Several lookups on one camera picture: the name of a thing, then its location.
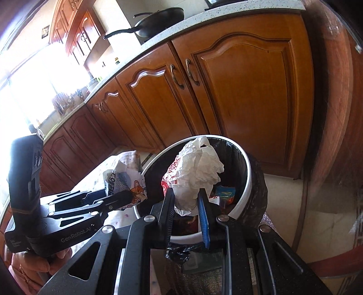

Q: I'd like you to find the white plastic bag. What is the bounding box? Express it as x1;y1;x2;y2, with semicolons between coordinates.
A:
161;136;226;217

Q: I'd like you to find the grey green packet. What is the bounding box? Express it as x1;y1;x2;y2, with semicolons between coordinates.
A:
181;251;225;274

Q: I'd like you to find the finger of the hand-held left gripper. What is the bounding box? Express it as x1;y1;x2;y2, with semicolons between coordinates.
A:
47;190;107;212
48;190;133;225

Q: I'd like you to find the person's left hand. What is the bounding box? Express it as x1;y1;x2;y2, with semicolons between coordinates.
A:
10;247;72;287

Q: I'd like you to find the wooden wall cabinet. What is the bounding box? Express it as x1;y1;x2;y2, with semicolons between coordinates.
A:
49;0;106;69

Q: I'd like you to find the white round trash bin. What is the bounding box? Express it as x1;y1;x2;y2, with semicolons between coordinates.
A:
133;135;268;245

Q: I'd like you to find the patterned floor rug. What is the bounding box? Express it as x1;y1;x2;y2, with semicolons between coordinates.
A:
335;271;363;295

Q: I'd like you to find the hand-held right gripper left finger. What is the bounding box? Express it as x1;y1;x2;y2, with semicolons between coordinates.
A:
38;188;176;295

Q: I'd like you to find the black wok pan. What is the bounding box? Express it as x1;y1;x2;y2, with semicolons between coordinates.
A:
103;7;185;40

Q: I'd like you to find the cartoon printed snack bag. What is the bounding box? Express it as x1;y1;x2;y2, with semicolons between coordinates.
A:
103;151;148;212

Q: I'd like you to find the dish rack with utensils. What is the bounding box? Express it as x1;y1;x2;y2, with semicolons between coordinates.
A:
52;92;77;116

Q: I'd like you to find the wooden cabinet door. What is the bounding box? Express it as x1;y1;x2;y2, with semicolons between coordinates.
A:
116;42;210;151
42;126;78;196
86;77;161;152
171;14;316;179
62;106;121;171

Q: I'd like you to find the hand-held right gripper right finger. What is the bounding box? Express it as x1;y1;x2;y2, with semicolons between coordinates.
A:
197;189;332;295

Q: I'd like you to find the colourful snack packet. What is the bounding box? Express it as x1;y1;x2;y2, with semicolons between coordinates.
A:
211;186;236;209

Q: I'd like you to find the black bin liner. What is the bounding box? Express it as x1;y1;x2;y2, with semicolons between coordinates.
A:
142;138;268;263

